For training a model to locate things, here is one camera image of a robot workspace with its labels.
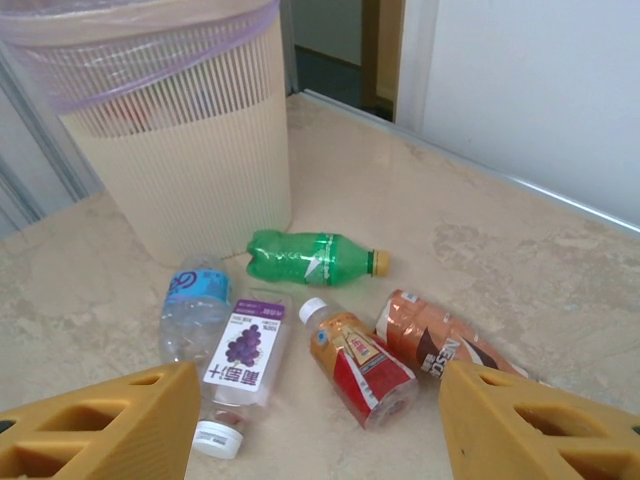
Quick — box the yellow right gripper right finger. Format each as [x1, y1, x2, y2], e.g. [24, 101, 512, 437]
[438, 360, 640, 480]

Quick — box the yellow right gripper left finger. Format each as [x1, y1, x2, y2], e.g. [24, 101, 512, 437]
[0, 360, 204, 480]

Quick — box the copper Nescafe bottle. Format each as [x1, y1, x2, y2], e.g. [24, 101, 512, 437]
[374, 288, 546, 389]

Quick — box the grape juice bottle purple label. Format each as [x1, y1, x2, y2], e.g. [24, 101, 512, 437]
[192, 294, 292, 460]

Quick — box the red label tea bottle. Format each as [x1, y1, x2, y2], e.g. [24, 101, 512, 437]
[298, 297, 420, 432]

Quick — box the clear water bottle blue label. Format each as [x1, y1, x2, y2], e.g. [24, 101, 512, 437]
[158, 253, 235, 366]

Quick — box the green Sprite bottle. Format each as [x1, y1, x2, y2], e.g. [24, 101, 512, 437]
[245, 228, 392, 290]

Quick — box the pink mesh basket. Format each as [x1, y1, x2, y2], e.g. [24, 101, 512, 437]
[0, 0, 281, 136]
[9, 0, 294, 266]

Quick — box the aluminium table edge strip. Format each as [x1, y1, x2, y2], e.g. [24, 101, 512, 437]
[299, 88, 640, 229]

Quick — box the wooden door frame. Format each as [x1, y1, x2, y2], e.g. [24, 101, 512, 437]
[362, 0, 406, 124]

